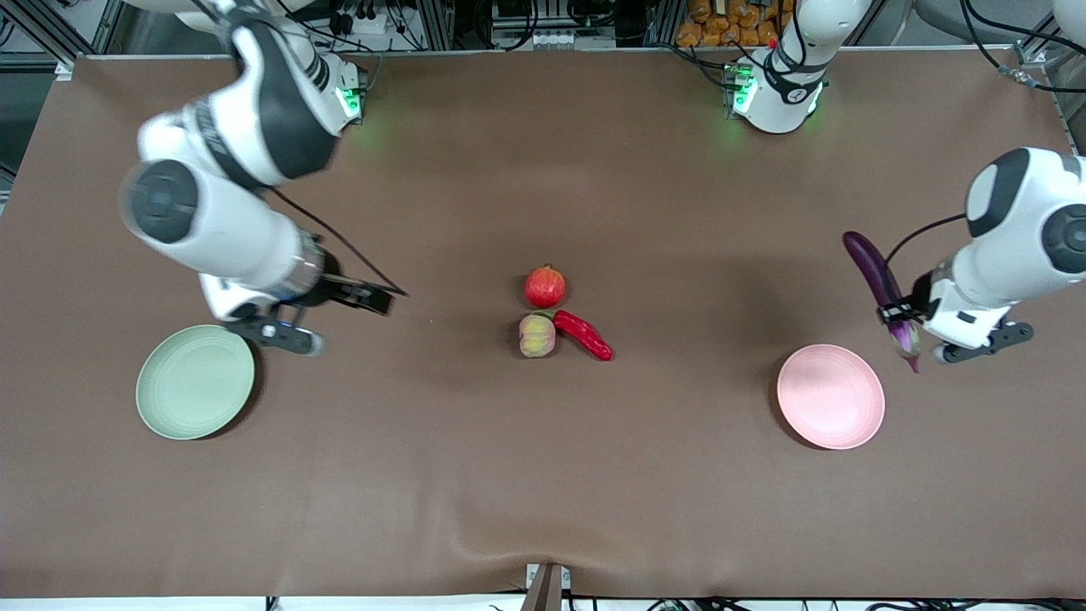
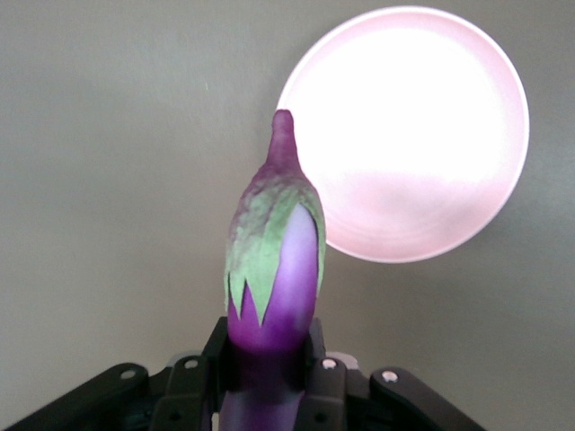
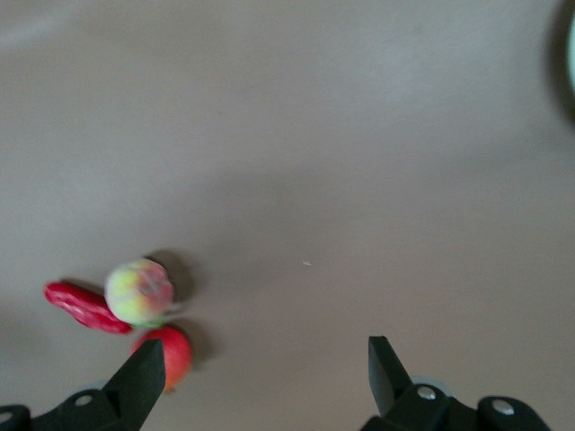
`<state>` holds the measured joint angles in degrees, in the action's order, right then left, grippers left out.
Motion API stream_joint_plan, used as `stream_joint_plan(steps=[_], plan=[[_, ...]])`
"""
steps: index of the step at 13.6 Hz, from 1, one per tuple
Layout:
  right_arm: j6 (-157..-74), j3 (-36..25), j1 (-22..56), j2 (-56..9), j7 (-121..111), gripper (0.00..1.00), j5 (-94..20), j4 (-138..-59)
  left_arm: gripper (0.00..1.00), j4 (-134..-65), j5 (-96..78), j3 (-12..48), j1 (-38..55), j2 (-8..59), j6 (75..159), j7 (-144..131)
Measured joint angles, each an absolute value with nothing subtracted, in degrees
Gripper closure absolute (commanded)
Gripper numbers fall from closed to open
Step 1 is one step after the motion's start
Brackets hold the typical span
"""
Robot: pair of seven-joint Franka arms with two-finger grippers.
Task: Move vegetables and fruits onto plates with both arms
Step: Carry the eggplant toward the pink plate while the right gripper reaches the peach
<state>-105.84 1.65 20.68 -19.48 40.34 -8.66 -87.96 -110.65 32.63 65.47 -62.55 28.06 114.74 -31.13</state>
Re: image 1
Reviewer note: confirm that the white connector block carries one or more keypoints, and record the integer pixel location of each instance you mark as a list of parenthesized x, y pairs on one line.
[(560, 38)]

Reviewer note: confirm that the aluminium frame post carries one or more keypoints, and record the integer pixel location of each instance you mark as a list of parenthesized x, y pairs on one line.
[(437, 25), (666, 21)]

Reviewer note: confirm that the grey metal clamp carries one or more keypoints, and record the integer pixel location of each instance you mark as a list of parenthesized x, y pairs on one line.
[(547, 590)]

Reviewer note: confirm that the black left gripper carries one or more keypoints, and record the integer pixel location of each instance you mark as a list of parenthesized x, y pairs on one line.
[(917, 305)]

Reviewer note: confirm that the red toy apple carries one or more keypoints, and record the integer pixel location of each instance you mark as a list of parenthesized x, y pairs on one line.
[(545, 288)]

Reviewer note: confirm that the orange items heap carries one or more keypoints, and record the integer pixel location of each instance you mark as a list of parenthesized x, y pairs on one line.
[(713, 25)]

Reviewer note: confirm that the white power strip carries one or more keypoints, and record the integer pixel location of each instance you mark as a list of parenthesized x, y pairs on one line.
[(365, 25)]

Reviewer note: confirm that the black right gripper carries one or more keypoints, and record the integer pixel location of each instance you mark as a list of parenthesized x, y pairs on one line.
[(327, 288)]

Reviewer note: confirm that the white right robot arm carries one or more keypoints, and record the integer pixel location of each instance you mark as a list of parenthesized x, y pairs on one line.
[(221, 229)]

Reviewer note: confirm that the diagonal aluminium frame bar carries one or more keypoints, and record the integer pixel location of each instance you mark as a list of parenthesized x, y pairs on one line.
[(47, 38)]

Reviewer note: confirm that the pink round plate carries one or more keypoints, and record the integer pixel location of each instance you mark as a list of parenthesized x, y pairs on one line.
[(831, 399)]

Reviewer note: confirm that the green round plate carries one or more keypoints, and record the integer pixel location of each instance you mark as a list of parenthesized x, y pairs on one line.
[(191, 386)]

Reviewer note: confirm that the yellow pink toy peach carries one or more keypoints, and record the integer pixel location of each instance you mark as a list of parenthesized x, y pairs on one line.
[(537, 337)]

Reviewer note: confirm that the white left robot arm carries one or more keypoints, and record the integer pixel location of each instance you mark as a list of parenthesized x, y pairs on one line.
[(1027, 238)]

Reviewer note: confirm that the purple toy eggplant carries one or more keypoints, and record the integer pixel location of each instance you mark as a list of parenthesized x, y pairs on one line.
[(870, 263)]

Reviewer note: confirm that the brown table cover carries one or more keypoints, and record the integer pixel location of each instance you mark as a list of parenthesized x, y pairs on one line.
[(543, 467)]

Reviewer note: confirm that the red toy chili pepper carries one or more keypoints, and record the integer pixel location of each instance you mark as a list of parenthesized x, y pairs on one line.
[(581, 333)]

